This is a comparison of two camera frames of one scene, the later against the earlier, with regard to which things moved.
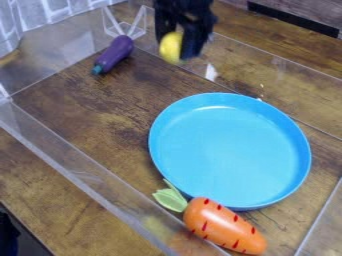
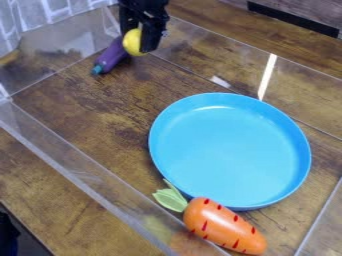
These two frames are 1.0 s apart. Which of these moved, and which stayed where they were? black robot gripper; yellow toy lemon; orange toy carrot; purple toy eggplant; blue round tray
Moved: black robot gripper; yellow toy lemon
Stayed: purple toy eggplant; blue round tray; orange toy carrot
